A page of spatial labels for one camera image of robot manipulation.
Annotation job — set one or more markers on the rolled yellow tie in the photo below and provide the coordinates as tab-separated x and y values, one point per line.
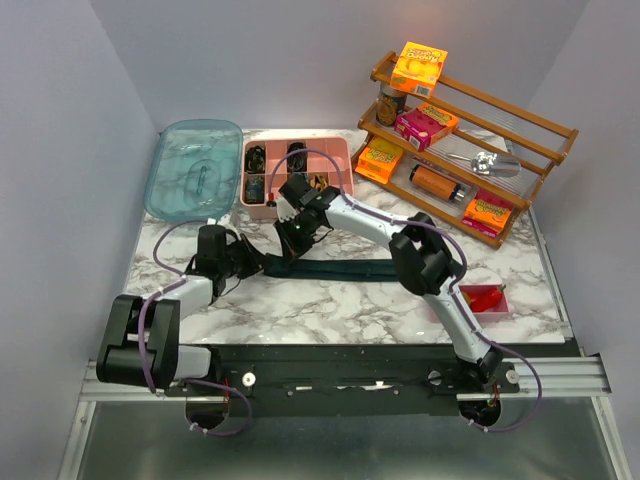
318	181

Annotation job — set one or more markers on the orange sponge box top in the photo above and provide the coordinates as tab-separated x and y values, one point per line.
417	69

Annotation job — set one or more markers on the orange sponge box lower left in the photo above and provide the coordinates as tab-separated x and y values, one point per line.
378	160

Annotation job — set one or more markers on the rolled black tie back-left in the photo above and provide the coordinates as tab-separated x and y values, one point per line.
255	160

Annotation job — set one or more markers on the dark tin can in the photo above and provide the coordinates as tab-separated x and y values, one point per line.
390	104

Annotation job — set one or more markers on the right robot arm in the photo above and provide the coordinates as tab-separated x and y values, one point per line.
422	261

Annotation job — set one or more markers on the small pink tray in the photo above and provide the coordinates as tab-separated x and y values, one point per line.
495	314

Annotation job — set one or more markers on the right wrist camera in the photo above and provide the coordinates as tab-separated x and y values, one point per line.
283	209

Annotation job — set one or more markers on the orange sponge box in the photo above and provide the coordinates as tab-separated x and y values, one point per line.
378	160
417	69
487	213

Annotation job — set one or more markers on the orange sponge box lower right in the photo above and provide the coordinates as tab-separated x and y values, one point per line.
487	213

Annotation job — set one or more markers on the wooden three-tier shelf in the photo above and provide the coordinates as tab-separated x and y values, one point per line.
487	124

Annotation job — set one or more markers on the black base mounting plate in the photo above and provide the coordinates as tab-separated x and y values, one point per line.
361	380

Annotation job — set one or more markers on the pink divided organizer box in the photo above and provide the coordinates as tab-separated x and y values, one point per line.
329	156

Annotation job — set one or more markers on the rolled dark tie front-left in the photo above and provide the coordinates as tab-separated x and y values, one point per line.
255	189

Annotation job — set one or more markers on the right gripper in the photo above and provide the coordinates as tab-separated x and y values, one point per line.
290	247

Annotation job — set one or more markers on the metal scoop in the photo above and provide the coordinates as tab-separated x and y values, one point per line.
491	164

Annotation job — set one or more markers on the red toy pepper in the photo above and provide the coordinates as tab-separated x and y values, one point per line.
487	300

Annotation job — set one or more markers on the dark green tie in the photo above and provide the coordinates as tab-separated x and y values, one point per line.
354	270

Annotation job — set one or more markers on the pink sponge box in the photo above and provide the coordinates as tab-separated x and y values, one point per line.
425	125

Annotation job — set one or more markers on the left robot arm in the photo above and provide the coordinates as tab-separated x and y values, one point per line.
141	345

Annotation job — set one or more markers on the blue transparent lid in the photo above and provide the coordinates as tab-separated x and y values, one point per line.
195	171

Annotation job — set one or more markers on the orange cylindrical bottle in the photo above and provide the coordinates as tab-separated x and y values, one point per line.
443	187

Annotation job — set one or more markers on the rolled black tie back-middle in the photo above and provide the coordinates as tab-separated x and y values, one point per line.
297	157

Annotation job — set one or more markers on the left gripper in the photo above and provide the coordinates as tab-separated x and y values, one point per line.
255	260

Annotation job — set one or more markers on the aluminium frame rail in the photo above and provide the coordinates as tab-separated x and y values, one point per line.
568	377

